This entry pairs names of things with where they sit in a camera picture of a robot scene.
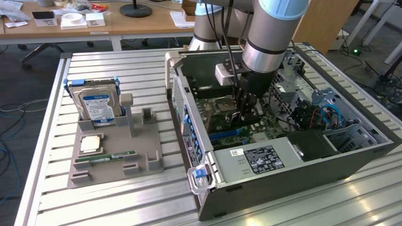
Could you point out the wooden cabinet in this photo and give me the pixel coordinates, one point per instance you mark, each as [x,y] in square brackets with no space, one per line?
[333,28]

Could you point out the black lamp base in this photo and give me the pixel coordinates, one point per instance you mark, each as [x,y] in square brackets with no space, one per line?
[136,11]

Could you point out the green RAM stick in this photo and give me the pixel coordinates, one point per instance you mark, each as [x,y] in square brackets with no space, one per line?
[105,156]

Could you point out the open grey PC case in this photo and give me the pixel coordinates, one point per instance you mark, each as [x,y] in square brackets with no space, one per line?
[283,188]

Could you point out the flat white box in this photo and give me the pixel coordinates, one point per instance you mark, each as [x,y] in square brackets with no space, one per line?
[76,26]

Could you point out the white box with black top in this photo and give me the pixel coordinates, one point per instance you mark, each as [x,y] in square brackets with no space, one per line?
[46,20]

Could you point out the green motherboard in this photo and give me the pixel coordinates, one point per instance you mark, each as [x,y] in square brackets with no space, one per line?
[271,127]

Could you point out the black chair base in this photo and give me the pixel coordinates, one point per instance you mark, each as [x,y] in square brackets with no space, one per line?
[41,50]

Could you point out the white desk frame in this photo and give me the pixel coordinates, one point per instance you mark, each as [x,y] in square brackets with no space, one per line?
[380,21]

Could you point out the perforated metal drive cage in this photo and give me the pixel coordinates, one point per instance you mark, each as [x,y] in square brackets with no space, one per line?
[289,94]

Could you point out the grey plastic parts rack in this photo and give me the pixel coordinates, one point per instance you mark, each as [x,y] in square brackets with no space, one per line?
[120,169]

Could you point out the grey power supply unit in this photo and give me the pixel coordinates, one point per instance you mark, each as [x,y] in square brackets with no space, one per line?
[233,169]

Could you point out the white tape roll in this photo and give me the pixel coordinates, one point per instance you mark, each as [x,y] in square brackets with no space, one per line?
[72,17]

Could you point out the hard disk in blue caddy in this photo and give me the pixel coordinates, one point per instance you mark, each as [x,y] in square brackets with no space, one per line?
[94,108]

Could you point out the blue case latch tab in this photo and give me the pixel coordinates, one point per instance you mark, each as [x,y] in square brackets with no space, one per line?
[198,174]

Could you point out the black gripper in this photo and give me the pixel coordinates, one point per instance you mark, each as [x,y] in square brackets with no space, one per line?
[255,87]

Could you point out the clear plastic bag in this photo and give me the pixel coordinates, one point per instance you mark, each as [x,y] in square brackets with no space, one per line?
[13,10]

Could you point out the grey metal disk bracket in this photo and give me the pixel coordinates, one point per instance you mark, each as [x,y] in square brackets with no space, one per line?
[327,94]

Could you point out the graphics card with metal bracket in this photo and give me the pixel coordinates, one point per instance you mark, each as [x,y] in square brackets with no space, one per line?
[231,121]

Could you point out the stack of white papers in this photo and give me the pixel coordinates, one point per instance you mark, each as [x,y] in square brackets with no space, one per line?
[181,20]

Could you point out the CPU chip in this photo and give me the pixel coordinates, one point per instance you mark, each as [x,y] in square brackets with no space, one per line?
[90,143]

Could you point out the device with green light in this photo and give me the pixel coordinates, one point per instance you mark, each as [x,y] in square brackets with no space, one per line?
[356,51]

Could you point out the small cardboard box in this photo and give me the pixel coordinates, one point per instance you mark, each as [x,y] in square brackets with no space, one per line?
[189,8]

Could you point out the grey cup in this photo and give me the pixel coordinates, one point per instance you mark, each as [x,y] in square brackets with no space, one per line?
[45,2]

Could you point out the CPU socket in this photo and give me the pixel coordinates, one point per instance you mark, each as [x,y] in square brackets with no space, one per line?
[224,106]

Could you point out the beige tape roll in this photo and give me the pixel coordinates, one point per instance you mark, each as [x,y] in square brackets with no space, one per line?
[60,2]

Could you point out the red small item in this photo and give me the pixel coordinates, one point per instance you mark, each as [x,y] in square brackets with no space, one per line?
[98,8]

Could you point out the white label card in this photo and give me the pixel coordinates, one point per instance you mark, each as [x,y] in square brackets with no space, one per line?
[15,24]

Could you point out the metal disk bay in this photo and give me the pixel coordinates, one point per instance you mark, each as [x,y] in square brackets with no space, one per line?
[361,141]

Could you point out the plain white box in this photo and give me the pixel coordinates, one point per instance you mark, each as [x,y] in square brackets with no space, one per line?
[96,20]

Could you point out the wooden desk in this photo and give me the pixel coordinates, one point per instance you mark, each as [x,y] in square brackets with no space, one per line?
[141,26]

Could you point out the silver chipset heat sink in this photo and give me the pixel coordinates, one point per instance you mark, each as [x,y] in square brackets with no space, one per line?
[260,137]

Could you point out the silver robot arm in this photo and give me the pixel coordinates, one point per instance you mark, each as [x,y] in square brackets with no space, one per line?
[271,35]

